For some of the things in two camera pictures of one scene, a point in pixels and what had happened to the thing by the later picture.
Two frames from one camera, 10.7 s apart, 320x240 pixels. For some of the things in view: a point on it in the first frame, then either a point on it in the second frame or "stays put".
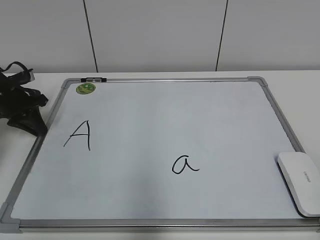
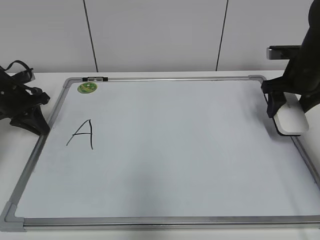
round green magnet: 84,88 stays put
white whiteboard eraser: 301,178 to 290,118
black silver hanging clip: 94,79 stays put
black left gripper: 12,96 stays put
